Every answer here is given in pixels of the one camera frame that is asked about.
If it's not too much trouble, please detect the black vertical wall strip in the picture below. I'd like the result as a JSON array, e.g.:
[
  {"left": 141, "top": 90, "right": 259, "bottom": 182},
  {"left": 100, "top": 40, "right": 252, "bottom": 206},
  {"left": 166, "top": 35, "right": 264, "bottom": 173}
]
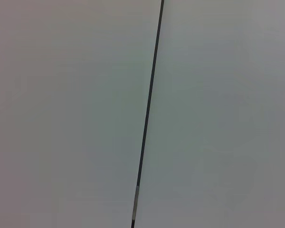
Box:
[{"left": 130, "top": 0, "right": 165, "bottom": 228}]

